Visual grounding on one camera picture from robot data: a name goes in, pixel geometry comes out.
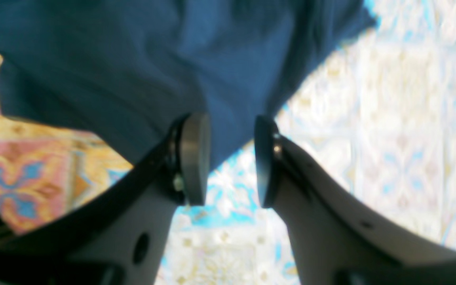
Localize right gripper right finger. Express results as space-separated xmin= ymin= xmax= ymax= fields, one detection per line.
xmin=255 ymin=116 xmax=456 ymax=285

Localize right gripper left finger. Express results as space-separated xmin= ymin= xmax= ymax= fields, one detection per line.
xmin=0 ymin=112 xmax=211 ymax=285

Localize dark blue t-shirt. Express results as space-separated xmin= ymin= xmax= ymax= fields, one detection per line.
xmin=0 ymin=0 xmax=375 ymax=169

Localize patterned tablecloth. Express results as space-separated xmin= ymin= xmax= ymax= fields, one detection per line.
xmin=0 ymin=0 xmax=456 ymax=285

